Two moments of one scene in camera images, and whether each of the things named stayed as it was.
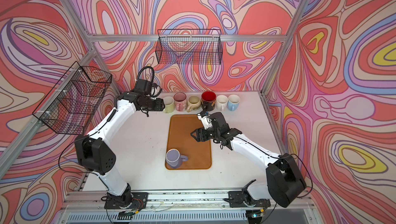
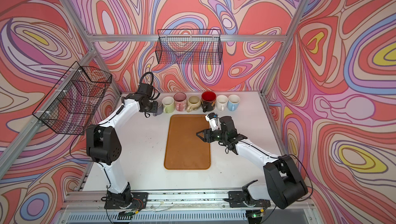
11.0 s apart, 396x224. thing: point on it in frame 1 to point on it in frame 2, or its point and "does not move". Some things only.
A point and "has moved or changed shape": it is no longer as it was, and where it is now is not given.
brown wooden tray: [199, 153] does not move
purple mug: [174, 159] has moved or changed shape
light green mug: [169, 103] does not move
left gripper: [160, 106] does not move
